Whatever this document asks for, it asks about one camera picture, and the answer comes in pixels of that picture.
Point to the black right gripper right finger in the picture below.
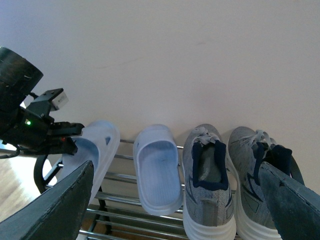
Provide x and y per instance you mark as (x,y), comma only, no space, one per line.
(294,208)

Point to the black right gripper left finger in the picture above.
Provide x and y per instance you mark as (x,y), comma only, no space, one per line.
(57,214)

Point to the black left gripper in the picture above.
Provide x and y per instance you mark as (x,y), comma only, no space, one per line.
(25,128)

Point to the white slide sandal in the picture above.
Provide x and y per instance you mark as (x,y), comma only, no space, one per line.
(156,160)
(98,143)

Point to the grey knit sneaker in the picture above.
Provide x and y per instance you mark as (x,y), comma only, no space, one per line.
(247,150)
(208,210)

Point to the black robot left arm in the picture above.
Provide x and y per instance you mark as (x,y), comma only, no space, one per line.
(18,77)

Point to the black metal shoe rack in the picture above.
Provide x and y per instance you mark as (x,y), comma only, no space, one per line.
(124,210)

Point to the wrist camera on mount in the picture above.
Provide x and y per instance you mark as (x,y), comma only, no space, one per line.
(51,100)

